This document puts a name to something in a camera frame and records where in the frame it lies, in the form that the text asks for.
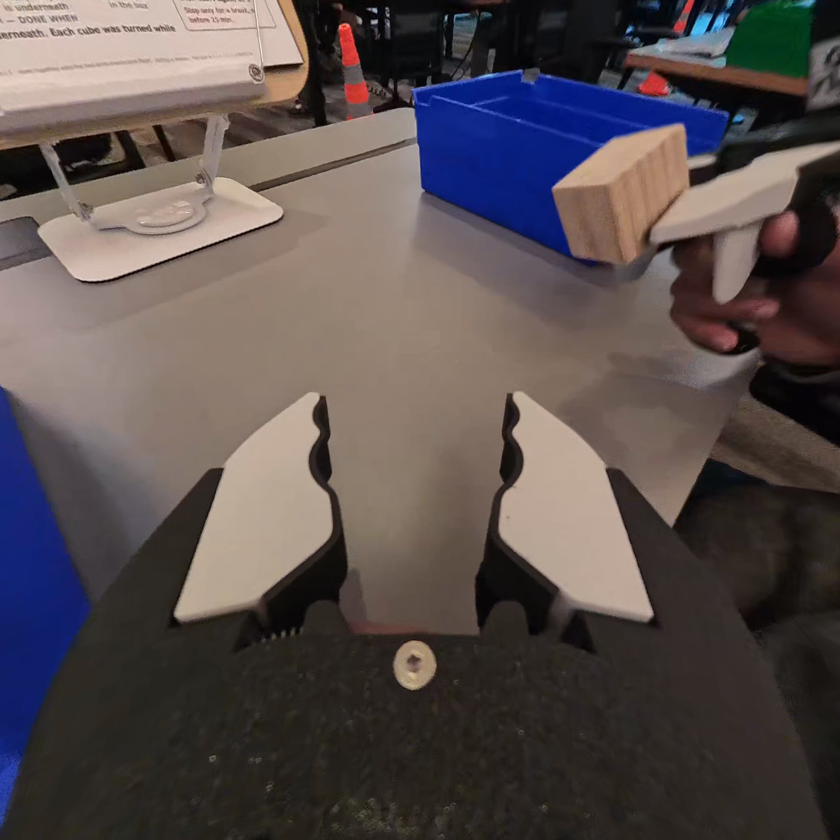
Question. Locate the wooden-edged table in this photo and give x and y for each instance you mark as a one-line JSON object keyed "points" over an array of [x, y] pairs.
{"points": [[709, 75]]}

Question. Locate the blue plastic bin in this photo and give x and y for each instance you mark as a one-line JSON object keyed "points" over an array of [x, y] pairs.
{"points": [[485, 164], [39, 558]]}

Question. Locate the printed instruction sheet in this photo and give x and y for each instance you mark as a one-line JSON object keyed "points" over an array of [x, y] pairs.
{"points": [[131, 72]]}

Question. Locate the orange traffic cone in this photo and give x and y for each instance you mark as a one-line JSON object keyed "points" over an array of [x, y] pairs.
{"points": [[354, 79]]}

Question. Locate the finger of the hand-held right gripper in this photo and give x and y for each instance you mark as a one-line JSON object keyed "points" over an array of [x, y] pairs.
{"points": [[635, 266], [722, 207]]}

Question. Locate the grey hooded sweatshirt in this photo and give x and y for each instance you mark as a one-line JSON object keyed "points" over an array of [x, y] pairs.
{"points": [[774, 558]]}

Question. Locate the person's right hand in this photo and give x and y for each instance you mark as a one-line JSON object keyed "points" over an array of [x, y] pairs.
{"points": [[800, 315]]}

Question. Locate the green box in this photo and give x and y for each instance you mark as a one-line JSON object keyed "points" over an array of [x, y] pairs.
{"points": [[768, 43]]}

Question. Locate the grey desk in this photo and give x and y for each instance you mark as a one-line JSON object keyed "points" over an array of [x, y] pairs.
{"points": [[394, 315]]}

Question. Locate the white document stand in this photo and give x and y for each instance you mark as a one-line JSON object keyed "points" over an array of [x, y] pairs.
{"points": [[164, 229]]}

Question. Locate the wooden block with blue stripe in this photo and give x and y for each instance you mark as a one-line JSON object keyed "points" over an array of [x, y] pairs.
{"points": [[617, 197]]}

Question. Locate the small orange cone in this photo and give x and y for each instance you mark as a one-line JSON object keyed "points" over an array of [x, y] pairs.
{"points": [[654, 85]]}

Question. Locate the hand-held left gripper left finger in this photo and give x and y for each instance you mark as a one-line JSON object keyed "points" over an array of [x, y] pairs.
{"points": [[262, 525]]}

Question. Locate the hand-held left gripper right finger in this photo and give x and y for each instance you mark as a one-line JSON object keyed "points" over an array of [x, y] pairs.
{"points": [[571, 525]]}

